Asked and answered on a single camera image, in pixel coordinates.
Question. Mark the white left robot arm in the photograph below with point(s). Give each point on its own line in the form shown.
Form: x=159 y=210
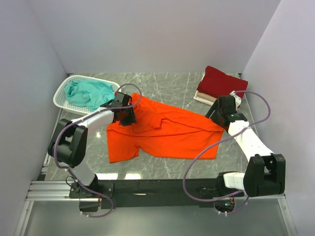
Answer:
x=69 y=142

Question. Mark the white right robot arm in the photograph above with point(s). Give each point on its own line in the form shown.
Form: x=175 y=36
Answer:
x=265 y=172

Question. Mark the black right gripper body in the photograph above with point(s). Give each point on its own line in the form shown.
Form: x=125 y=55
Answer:
x=217 y=113

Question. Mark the folded beige t shirt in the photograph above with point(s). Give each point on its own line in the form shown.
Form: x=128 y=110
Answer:
x=205 y=96

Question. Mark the orange t shirt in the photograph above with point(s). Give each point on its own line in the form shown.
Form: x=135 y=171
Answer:
x=161 y=130

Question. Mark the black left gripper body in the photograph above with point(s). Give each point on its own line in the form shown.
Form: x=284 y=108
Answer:
x=128 y=117

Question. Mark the aluminium frame rail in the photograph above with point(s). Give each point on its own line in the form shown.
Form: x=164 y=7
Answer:
x=49 y=191

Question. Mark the folded dark red t shirt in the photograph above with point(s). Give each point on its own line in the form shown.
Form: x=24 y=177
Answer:
x=216 y=83

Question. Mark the white plastic laundry basket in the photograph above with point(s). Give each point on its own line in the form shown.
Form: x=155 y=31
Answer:
x=60 y=100

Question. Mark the teal t shirt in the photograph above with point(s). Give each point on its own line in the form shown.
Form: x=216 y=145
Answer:
x=88 y=93

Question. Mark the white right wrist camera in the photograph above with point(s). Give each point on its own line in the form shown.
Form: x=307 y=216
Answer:
x=238 y=99

